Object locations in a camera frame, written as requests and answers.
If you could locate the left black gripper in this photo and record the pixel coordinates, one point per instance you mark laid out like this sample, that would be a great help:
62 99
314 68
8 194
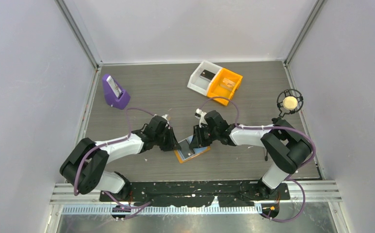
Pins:
172 144

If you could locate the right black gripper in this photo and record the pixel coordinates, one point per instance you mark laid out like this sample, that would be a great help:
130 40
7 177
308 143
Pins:
198 140

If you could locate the orange card holder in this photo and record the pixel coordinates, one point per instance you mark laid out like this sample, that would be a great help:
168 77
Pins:
184 145

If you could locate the black card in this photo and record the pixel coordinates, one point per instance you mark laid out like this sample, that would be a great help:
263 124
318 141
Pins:
207 75
187 154

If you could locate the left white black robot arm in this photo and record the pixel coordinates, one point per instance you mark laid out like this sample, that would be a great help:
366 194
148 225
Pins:
84 168

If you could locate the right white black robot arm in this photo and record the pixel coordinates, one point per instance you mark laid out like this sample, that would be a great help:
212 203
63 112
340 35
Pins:
289 148

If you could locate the clear card in orange bin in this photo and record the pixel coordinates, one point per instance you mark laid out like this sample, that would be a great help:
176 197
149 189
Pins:
227 83

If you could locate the black card in white bin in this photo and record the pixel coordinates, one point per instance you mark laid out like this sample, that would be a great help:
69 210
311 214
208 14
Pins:
207 75

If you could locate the white card in purple stand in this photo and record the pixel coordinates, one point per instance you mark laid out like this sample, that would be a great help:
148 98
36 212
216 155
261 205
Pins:
114 86

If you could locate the white plastic bin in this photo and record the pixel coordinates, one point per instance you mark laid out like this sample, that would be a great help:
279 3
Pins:
199 84

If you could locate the orange plastic bin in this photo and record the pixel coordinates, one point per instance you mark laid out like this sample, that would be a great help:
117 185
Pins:
215 88

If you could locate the purple stand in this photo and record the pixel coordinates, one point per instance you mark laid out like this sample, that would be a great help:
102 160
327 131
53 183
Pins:
118 103

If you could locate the black microphone tripod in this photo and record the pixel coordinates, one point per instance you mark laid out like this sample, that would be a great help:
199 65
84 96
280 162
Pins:
266 154

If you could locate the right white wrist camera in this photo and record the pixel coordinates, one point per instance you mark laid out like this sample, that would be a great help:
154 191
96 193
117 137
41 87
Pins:
200 115

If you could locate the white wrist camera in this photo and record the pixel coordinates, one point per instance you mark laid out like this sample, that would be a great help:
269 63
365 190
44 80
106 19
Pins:
200 115
166 117

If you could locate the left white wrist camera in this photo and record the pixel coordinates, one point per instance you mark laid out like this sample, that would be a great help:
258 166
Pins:
166 117

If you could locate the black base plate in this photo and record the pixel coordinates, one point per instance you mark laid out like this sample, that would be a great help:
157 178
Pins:
230 193

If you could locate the microphone with shock mount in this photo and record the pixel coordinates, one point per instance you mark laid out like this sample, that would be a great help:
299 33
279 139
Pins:
290 101

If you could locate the aluminium frame rail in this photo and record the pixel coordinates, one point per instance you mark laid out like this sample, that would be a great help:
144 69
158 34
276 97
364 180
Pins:
89 204

